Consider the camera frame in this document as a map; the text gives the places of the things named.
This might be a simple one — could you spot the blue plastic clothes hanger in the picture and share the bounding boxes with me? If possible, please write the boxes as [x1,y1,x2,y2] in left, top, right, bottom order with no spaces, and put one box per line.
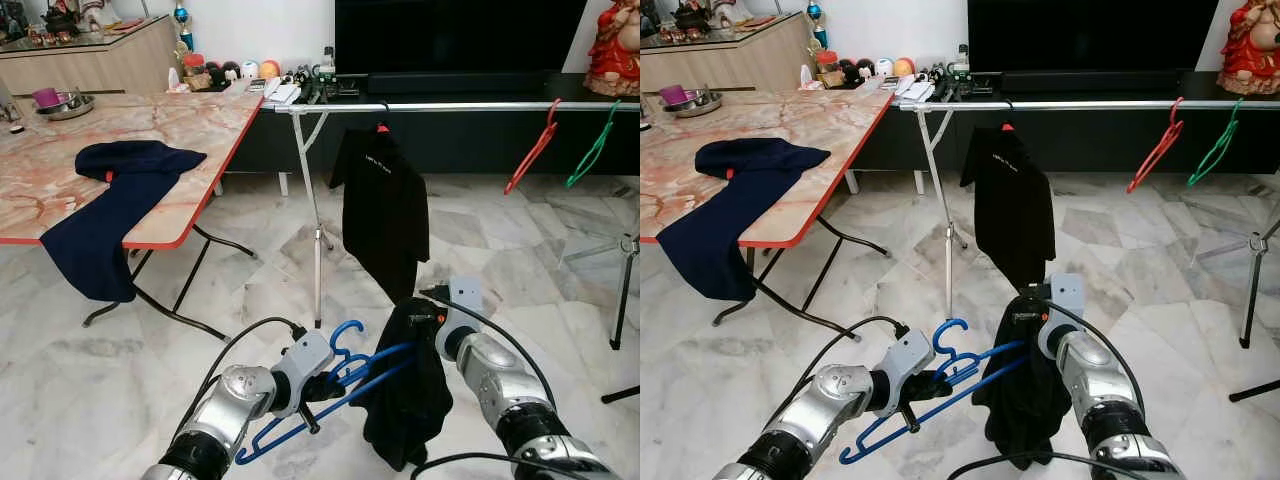
[235,319,421,466]
[840,318,1031,466]

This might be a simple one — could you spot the black shirt with white print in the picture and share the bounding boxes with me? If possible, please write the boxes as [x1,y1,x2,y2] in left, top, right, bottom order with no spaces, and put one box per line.
[350,295,456,473]
[330,125,431,306]
[960,125,1058,296]
[972,292,1073,471]

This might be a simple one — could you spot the navy shirt with red trim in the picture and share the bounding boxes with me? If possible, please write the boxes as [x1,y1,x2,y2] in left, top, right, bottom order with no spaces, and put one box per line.
[40,140,208,303]
[655,138,831,303]

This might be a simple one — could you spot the red plastic clothes hanger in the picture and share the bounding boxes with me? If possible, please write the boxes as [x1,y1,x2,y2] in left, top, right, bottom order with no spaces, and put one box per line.
[503,98,564,196]
[1126,96,1186,194]

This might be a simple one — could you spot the green plastic clothes hanger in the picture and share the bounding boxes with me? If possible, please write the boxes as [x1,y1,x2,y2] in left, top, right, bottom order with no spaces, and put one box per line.
[1187,98,1243,188]
[565,100,621,189]

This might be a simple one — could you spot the black television console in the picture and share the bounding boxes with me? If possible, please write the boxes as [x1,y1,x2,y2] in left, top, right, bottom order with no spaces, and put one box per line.
[850,70,1280,179]
[225,70,641,179]

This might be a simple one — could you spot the silver metal clothes rack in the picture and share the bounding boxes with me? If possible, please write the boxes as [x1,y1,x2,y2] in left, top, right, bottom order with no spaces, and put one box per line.
[893,97,1280,403]
[262,98,641,404]

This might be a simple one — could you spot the black soundbar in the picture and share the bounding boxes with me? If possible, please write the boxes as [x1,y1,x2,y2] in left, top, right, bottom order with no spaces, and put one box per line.
[1002,70,1183,96]
[368,70,549,97]

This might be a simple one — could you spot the marble pattern folding table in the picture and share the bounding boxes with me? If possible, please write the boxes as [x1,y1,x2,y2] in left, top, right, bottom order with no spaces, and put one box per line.
[640,88,896,329]
[0,90,266,343]

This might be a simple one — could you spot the black flat screen television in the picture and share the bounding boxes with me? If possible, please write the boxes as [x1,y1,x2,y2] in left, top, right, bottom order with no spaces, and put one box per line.
[967,0,1221,77]
[334,0,588,79]

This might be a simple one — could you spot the red laughing Buddha statue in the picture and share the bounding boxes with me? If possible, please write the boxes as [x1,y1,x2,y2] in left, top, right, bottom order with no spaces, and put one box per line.
[585,0,641,98]
[1218,0,1280,96]

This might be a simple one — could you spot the steel bowl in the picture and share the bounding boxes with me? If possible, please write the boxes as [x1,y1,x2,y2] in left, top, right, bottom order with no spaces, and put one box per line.
[35,92,96,121]
[665,90,723,119]

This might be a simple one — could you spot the light wooden sideboard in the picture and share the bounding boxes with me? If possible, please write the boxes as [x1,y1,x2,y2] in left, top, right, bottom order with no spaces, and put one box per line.
[640,12,811,96]
[0,15,181,98]

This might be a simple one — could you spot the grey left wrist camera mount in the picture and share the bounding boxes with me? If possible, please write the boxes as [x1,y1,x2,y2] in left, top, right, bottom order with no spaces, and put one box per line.
[878,330,941,413]
[270,330,336,416]

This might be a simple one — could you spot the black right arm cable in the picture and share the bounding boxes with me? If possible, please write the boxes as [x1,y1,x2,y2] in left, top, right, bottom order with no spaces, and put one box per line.
[418,288,557,411]
[1040,300,1146,421]

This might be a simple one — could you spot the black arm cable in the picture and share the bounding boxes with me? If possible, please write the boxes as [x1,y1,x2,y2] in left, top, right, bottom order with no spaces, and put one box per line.
[1040,300,1146,421]
[200,317,306,401]
[418,288,557,411]
[790,315,909,421]

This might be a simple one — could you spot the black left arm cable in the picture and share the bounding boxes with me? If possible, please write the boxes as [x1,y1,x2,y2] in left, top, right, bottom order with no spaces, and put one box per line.
[200,317,306,401]
[790,315,909,421]

